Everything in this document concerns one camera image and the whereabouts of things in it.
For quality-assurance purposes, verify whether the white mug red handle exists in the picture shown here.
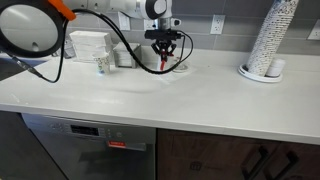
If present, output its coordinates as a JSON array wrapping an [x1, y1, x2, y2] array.
[[155, 54, 175, 74]]

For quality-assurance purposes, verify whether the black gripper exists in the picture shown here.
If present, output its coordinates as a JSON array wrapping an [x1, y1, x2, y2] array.
[[150, 38, 177, 59]]

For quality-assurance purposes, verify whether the black cabinet handle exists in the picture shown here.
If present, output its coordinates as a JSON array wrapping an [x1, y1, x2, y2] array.
[[262, 150, 300, 180], [240, 145, 270, 180]]

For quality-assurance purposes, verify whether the black camera cable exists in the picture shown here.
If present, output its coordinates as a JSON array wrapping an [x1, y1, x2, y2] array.
[[70, 8, 195, 76]]

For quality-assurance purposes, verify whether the thin black lamp cable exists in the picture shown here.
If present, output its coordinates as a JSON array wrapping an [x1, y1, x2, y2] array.
[[8, 19, 67, 84]]

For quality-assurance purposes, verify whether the white napkin stack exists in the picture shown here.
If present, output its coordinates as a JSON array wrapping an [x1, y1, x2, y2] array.
[[114, 49, 135, 68]]

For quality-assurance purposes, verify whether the short white cup stack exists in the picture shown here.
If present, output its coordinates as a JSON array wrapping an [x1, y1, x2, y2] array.
[[265, 57, 287, 79]]

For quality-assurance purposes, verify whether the patterned paper coffee cup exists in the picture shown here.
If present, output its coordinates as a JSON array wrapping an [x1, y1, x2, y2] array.
[[92, 51, 111, 75]]

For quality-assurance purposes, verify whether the white wall outlet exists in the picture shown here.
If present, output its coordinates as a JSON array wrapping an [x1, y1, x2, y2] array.
[[306, 18, 320, 42], [142, 18, 158, 32], [209, 13, 226, 36], [117, 11, 131, 31]]

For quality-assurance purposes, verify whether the dark wood cabinet front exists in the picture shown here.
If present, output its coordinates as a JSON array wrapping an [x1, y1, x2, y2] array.
[[155, 128, 320, 180]]

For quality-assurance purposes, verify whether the orange clamp piece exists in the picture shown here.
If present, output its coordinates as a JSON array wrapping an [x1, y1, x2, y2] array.
[[46, 0, 77, 22]]

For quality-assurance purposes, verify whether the black ring round lamp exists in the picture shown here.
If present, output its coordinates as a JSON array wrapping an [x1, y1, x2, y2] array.
[[0, 0, 67, 59]]

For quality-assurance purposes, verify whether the metal napkin holder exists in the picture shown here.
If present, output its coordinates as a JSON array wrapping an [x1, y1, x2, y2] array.
[[112, 41, 142, 70]]

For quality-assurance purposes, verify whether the grey sink basin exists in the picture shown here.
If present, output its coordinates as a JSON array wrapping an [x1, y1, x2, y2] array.
[[0, 55, 48, 83]]

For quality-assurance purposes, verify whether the stainless steel dishwasher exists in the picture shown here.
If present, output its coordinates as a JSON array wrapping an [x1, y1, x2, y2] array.
[[21, 112, 157, 180]]

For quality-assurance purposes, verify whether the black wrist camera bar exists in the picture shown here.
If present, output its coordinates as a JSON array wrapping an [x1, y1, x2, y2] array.
[[143, 29, 184, 41]]

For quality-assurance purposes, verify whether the small white saucer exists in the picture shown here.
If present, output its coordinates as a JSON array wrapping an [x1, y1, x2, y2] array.
[[172, 64, 190, 74]]

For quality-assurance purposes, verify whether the white round cup tray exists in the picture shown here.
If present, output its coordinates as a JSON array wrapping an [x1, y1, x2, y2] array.
[[237, 63, 284, 84]]

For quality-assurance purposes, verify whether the tall patterned paper cup stack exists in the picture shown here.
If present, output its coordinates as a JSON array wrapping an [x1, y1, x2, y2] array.
[[245, 0, 300, 77]]

